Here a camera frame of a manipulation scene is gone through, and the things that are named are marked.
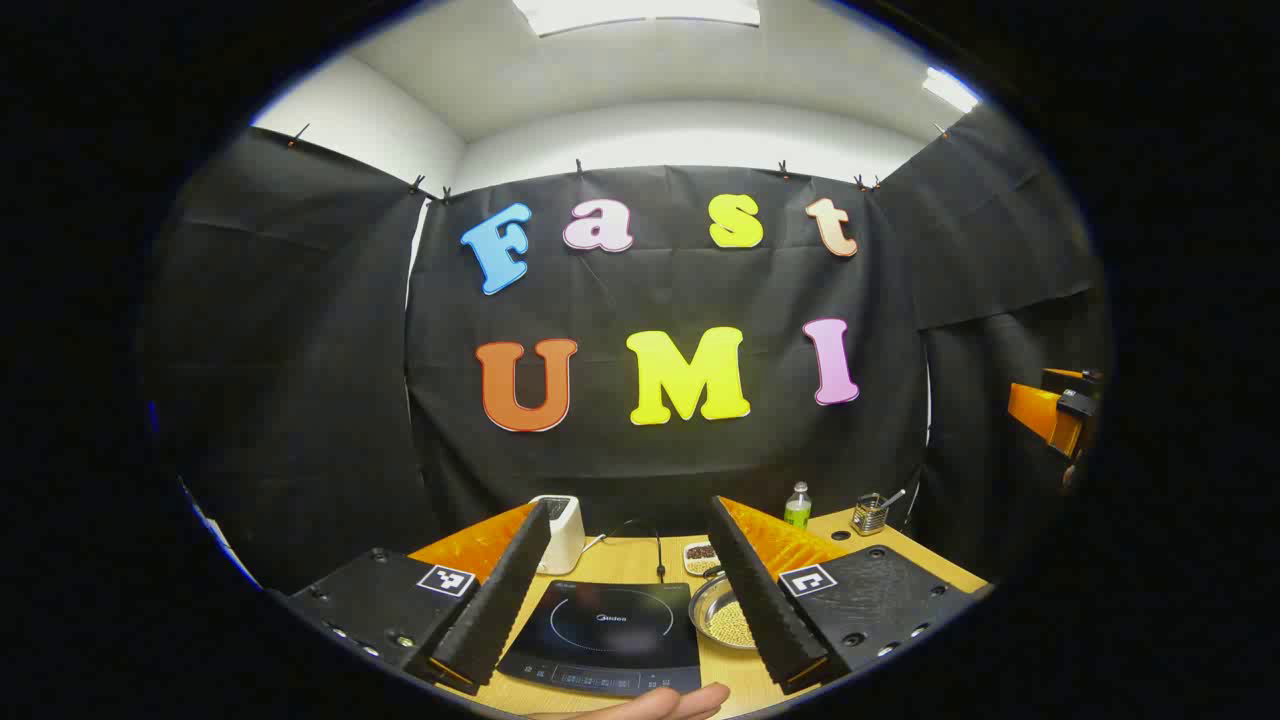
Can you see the black induction cooktop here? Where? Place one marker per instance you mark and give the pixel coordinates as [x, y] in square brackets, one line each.
[600, 625]

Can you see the metal mesh utensil holder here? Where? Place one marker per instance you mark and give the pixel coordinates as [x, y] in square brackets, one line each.
[868, 517]

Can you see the white divided bean dish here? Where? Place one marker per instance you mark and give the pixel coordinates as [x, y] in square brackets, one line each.
[700, 556]

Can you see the large ceiling light panel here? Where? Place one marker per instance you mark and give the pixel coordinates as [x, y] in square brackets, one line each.
[640, 12]

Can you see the small ceiling light panel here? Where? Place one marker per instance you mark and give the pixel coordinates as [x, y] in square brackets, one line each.
[950, 90]

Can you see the white toaster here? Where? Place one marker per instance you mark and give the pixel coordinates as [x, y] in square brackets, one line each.
[566, 532]

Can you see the green label bottle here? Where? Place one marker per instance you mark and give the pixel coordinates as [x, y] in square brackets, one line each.
[797, 510]

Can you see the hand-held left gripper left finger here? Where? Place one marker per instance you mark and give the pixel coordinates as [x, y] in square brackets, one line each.
[505, 590]

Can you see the pile of yellow soybeans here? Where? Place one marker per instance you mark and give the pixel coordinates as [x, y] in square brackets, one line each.
[730, 622]

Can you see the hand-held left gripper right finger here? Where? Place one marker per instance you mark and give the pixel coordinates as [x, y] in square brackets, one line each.
[760, 590]

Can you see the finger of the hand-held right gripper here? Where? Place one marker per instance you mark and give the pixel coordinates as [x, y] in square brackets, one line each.
[1040, 408]

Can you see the stainless steel pot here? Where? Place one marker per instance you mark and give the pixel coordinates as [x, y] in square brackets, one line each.
[706, 612]

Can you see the black backdrop cloth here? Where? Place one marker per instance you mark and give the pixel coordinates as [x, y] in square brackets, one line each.
[660, 290]

